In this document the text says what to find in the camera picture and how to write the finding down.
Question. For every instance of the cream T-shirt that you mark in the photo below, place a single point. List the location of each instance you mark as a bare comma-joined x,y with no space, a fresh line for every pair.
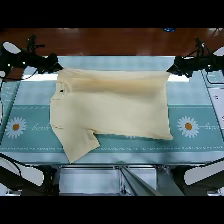
113,103

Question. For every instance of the silver frame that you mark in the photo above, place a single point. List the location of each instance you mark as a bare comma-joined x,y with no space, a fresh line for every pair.
110,176

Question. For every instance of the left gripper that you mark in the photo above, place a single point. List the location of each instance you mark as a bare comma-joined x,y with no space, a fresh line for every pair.
50,63

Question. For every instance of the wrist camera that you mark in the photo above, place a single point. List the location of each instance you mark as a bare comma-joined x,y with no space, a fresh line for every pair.
201,48
33,45

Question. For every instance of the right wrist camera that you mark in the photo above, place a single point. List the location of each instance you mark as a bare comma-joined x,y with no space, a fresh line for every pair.
201,48

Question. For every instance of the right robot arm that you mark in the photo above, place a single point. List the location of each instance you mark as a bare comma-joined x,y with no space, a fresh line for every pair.
210,61

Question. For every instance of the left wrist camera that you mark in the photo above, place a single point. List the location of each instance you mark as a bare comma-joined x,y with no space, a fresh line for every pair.
33,45

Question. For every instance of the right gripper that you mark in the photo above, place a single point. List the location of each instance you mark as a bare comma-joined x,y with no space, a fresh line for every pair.
180,65

